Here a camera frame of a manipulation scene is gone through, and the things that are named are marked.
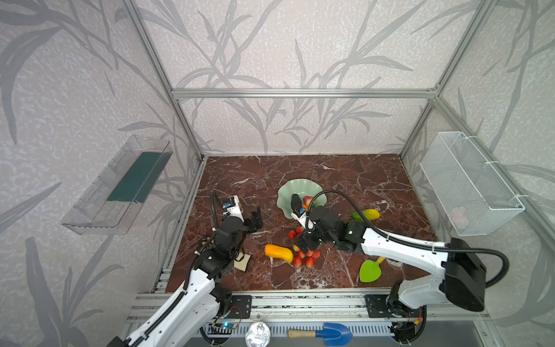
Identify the silver metal can top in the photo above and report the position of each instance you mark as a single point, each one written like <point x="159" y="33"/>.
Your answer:
<point x="258" y="335"/>

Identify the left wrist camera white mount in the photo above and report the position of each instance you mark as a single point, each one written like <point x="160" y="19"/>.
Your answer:
<point x="232" y="208"/>

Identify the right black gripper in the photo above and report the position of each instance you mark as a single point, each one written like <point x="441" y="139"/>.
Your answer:
<point x="310" y="222"/>

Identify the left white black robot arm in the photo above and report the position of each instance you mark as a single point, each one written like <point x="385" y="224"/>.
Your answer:
<point x="199" y="299"/>

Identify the blue toy shovel wooden handle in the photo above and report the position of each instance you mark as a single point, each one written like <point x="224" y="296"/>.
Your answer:
<point x="333" y="334"/>

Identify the fake dark avocado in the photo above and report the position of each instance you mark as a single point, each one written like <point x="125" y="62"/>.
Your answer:
<point x="296" y="203"/>

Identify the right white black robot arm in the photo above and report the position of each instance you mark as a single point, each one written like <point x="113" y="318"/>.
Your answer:
<point x="455" y="272"/>

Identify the green toy spatula yellow handle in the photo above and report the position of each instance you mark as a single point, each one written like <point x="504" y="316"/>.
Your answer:
<point x="370" y="270"/>

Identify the white wire mesh basket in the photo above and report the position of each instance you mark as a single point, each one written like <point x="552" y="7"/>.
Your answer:
<point x="476" y="199"/>

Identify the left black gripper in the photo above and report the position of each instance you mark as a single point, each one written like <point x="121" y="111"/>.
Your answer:
<point x="252" y="221"/>

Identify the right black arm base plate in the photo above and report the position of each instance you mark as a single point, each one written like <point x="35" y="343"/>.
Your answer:
<point x="381" y="306"/>

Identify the light green scalloped fruit bowl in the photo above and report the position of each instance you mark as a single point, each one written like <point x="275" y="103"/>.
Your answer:
<point x="302" y="187"/>

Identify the fake red grape bunch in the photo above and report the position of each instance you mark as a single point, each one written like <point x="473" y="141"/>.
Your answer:
<point x="302" y="258"/>

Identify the fake green yellow mango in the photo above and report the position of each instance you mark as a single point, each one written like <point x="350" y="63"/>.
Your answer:
<point x="369" y="214"/>

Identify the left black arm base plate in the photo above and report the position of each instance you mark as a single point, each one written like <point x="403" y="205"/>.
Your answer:
<point x="237" y="307"/>

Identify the clear acrylic wall shelf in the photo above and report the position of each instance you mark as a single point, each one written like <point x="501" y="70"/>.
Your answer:
<point x="114" y="200"/>

